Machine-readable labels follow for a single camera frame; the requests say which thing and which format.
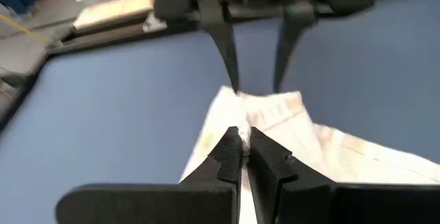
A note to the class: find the cream plaid waffle towel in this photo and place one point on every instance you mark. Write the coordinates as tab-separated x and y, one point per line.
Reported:
292	121

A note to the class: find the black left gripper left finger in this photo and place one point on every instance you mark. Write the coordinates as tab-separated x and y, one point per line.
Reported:
172	203

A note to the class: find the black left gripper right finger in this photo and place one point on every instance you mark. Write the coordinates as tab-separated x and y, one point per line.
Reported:
309	200

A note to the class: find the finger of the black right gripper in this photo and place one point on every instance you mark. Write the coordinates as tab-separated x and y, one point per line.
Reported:
290	28
221	31

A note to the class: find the black table edge frame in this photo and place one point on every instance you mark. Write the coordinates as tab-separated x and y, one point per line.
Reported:
103	43

